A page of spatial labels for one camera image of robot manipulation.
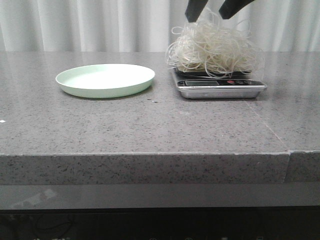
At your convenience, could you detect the pale green round plate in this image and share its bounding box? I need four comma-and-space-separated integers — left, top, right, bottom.
55, 63, 155, 99

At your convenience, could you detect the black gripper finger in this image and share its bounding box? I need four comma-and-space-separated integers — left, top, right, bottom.
184, 0, 208, 23
218, 0, 254, 20

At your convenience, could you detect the white vermicelli noodle bundle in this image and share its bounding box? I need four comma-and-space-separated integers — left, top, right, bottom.
165, 7, 265, 79

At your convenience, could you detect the black silver kitchen scale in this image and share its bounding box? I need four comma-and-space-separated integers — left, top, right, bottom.
171, 68, 267, 100

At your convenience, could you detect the white pleated curtain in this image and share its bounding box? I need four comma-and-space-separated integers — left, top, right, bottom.
0, 0, 320, 52

